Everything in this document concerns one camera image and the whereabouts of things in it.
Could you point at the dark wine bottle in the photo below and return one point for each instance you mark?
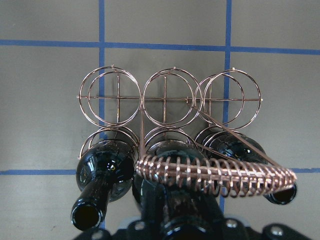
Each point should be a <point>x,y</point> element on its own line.
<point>177,207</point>

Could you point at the dark bottle in basket front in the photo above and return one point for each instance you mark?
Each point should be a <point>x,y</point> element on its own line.
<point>104,174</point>

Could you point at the dark bottle in basket rear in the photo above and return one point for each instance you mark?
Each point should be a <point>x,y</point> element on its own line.
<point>216,139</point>

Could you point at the copper wire wine basket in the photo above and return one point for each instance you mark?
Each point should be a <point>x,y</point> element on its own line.
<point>174,105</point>

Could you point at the dark bottle in basket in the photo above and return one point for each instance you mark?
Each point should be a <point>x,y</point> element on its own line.
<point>216,139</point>
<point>104,174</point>

